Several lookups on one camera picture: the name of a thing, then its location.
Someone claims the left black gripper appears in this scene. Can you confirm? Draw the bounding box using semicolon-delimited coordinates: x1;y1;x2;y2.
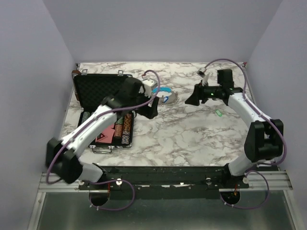
130;89;160;119

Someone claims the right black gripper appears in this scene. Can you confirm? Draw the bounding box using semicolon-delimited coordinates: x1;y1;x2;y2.
185;80;222;106

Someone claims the grey spiky metal ring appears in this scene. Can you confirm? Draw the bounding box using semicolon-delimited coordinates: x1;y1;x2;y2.
158;91;179;106

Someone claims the green key tag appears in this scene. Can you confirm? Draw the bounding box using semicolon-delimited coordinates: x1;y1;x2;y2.
215;110;223;117

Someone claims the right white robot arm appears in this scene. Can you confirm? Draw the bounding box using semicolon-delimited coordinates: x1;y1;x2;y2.
185;68;283;188

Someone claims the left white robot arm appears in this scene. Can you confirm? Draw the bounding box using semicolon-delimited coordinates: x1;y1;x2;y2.
46;77;160;189

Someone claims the blue silicone band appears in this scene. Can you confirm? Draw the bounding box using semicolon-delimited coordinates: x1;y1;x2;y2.
152;87;172;97

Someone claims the orange lower chip stack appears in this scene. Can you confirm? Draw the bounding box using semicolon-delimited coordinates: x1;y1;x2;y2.
114;117;124;139

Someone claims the black poker chip case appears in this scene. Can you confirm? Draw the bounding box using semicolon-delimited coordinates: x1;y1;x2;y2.
71;69;136;154

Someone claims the green poker chip stack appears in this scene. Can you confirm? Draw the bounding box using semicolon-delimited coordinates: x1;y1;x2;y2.
80;112;91;124

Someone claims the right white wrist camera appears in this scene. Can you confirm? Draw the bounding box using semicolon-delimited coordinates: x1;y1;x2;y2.
197;68;210;86

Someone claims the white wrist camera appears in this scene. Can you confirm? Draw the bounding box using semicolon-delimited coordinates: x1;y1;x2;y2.
197;68;210;86
139;79;158;97

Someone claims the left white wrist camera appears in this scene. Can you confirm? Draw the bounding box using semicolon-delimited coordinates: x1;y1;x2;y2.
139;79;158;97

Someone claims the black mounting base plate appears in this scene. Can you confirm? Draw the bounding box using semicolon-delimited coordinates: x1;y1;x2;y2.
79;166;249;199

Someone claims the aluminium frame rail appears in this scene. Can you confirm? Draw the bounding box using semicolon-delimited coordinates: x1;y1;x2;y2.
28;168;295;230

